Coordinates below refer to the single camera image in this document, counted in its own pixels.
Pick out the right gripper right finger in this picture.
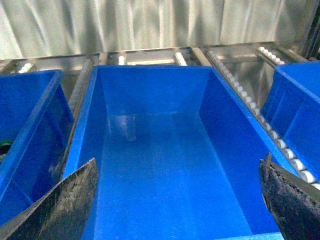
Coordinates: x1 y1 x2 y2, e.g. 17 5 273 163
258 152 320 240

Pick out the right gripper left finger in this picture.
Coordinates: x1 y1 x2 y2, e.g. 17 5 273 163
0 158 98 240

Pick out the large blue bin with buttons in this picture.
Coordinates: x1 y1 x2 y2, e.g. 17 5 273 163
0 69 74 224

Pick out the green push button right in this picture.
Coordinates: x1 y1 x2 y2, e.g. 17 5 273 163
0 139 14 162

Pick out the blue bin far right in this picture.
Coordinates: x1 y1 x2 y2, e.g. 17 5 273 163
261 61 320 180

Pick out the blue receiving bin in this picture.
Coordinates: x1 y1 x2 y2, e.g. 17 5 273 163
64 65 292 240

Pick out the metal roller rack frame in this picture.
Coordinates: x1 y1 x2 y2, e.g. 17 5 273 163
0 0 320 191

